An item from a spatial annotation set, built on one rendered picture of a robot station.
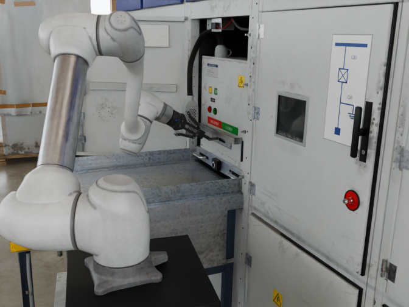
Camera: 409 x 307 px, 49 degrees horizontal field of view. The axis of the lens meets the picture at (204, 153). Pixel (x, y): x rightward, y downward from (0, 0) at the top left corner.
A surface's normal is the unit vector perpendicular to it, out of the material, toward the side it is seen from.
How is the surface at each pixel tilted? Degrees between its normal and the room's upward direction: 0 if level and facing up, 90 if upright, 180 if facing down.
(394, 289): 90
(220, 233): 90
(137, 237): 91
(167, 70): 90
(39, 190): 48
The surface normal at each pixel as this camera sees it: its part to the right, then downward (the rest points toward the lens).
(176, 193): 0.41, 0.24
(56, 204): 0.06, -0.63
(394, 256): -0.91, 0.08
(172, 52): -0.04, 0.25
